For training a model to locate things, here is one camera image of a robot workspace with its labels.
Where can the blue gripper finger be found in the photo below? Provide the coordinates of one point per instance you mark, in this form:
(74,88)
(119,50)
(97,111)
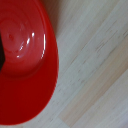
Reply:
(1,53)

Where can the red plastic bowl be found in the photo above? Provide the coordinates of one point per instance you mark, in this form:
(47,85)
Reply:
(26,66)

